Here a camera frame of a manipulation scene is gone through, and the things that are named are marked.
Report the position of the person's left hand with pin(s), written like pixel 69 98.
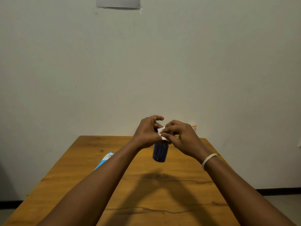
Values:
pixel 144 134

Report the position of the person's right hand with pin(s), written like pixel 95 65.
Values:
pixel 185 138

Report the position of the white bottle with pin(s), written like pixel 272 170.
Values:
pixel 194 128

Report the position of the white wet wipe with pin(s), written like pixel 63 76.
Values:
pixel 160 131

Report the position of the blue patterned bottle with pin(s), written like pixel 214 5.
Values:
pixel 160 151

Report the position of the blue wet wipes packet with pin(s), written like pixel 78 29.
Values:
pixel 104 161

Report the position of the person's right forearm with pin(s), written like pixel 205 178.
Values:
pixel 244 195

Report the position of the person's left forearm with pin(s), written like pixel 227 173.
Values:
pixel 94 185

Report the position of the wooden table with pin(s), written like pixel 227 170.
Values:
pixel 70 162

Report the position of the white paper sheet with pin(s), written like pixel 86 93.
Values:
pixel 117 2

